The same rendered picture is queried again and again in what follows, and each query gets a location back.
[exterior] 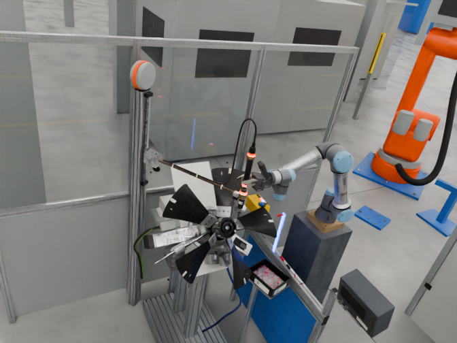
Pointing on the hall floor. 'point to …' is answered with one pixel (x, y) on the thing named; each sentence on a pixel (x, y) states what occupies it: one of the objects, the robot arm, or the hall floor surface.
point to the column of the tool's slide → (137, 194)
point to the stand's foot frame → (163, 309)
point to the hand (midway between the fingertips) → (241, 179)
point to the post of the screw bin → (248, 314)
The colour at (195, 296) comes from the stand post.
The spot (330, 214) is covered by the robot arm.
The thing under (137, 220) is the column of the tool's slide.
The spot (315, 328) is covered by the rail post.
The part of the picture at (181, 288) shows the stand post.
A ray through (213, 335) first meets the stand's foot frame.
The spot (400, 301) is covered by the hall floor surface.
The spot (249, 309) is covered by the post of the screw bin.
